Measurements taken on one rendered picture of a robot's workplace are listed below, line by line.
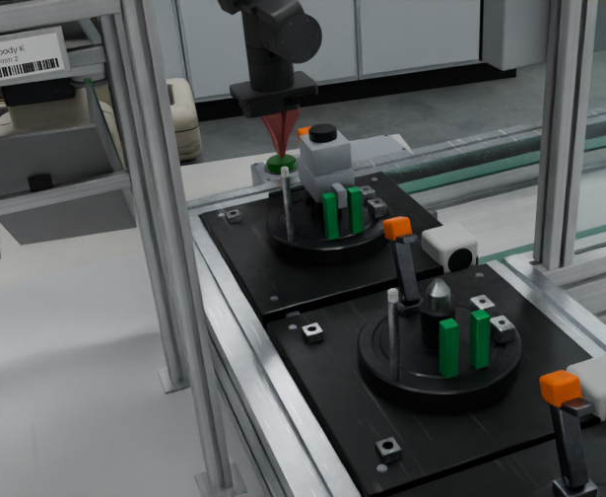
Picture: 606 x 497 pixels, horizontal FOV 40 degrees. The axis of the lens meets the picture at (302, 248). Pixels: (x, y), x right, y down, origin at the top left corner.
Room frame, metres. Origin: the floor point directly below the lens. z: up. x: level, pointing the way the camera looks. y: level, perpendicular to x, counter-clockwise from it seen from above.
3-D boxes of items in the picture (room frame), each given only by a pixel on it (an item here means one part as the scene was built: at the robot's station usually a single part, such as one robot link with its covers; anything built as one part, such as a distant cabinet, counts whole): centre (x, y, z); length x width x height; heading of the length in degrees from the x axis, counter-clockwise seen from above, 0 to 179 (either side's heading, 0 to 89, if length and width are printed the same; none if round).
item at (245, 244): (0.83, -0.03, 0.96); 0.24 x 0.24 x 0.02; 18
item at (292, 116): (1.04, 0.03, 1.02); 0.07 x 0.07 x 0.09; 17
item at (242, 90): (1.04, 0.02, 1.09); 0.10 x 0.07 x 0.07; 107
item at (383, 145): (1.06, -0.05, 0.93); 0.21 x 0.07 x 0.06; 108
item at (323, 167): (0.82, -0.03, 1.06); 0.08 x 0.04 x 0.07; 15
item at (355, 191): (0.79, -0.06, 1.01); 0.01 x 0.01 x 0.05; 18
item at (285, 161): (1.04, 0.02, 0.96); 0.04 x 0.04 x 0.02
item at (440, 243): (0.76, -0.16, 0.97); 0.05 x 0.05 x 0.04; 18
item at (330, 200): (0.78, -0.03, 1.01); 0.01 x 0.01 x 0.05; 18
